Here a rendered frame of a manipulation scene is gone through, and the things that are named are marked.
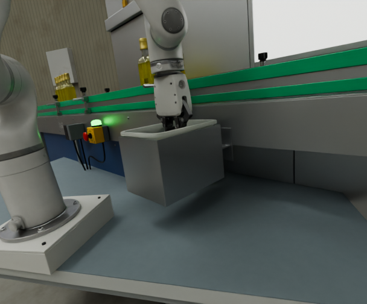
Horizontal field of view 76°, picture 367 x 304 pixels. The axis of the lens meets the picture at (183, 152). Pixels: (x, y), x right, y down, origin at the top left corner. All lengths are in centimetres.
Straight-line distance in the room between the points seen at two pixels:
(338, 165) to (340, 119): 27
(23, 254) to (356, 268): 65
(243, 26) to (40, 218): 82
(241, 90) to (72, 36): 452
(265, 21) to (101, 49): 401
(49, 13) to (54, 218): 491
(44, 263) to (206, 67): 81
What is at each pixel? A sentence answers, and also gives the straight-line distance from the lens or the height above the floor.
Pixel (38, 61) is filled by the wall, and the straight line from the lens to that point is 555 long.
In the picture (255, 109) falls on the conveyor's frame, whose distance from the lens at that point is 66.
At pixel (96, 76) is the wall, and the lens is 473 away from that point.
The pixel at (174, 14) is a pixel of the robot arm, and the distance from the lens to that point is 54.
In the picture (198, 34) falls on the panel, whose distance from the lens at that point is 102.
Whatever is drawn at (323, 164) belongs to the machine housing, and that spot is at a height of 83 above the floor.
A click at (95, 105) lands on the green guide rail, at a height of 109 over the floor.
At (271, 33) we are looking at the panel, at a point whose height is 124.
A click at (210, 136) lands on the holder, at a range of 63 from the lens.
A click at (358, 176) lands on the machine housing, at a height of 81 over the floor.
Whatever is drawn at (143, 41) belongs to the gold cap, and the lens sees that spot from 108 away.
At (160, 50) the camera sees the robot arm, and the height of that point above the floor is 119.
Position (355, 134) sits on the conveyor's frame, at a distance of 59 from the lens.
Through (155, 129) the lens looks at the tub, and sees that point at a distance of 70.
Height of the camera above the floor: 108
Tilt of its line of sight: 13 degrees down
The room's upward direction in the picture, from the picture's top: 6 degrees counter-clockwise
